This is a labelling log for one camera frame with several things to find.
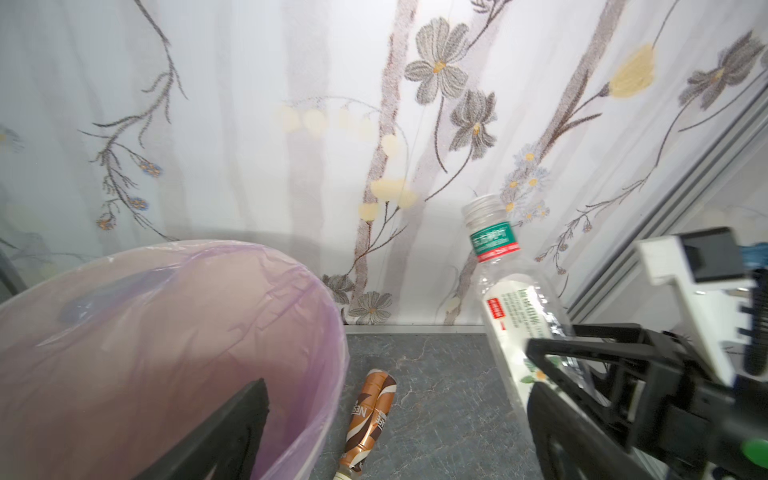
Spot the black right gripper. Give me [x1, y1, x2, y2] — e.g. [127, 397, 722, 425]
[525, 324, 767, 479]

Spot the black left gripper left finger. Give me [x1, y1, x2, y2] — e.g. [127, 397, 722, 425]
[137, 379, 269, 480]

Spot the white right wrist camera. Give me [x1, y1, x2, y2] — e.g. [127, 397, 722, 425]
[635, 227, 767, 384]

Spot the pink bin liner bag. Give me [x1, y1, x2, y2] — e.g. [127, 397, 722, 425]
[1, 241, 349, 479]

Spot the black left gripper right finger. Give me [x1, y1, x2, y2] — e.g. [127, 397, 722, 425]
[527, 382, 651, 480]

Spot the clear bottle green neck label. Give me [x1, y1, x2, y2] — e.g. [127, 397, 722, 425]
[462, 194, 575, 426]

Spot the brown coffee bottle near bin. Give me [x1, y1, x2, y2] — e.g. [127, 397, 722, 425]
[333, 369, 397, 480]

